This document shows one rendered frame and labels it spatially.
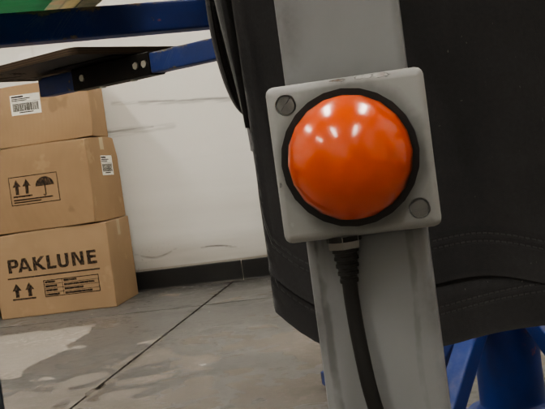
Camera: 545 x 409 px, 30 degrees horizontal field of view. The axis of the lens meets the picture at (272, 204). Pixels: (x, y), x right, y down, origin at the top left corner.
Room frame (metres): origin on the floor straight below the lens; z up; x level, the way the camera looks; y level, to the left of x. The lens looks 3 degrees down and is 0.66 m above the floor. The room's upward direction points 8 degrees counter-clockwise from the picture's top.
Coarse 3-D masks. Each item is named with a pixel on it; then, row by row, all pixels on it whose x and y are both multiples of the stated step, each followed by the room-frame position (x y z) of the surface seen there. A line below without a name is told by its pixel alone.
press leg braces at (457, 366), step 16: (544, 336) 1.78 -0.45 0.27; (448, 352) 2.10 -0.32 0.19; (464, 352) 1.79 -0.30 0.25; (480, 352) 1.81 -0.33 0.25; (544, 352) 1.79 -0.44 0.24; (448, 368) 1.78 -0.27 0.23; (464, 368) 1.76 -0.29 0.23; (448, 384) 1.76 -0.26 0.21; (464, 384) 1.75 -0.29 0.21; (464, 400) 1.75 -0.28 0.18
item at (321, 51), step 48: (288, 0) 0.33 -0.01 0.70; (336, 0) 0.33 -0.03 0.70; (384, 0) 0.33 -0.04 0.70; (288, 48) 0.33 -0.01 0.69; (336, 48) 0.33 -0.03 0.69; (384, 48) 0.33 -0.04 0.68; (288, 96) 0.32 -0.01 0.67; (384, 96) 0.32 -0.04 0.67; (288, 192) 0.32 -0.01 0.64; (432, 192) 0.31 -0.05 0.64; (288, 240) 0.32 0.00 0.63; (384, 240) 0.33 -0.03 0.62; (336, 288) 0.33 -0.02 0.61; (384, 288) 0.33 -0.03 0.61; (432, 288) 0.33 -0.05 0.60; (336, 336) 0.33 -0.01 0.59; (384, 336) 0.33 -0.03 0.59; (432, 336) 0.33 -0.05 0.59; (336, 384) 0.33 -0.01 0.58; (384, 384) 0.33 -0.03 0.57; (432, 384) 0.33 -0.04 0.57
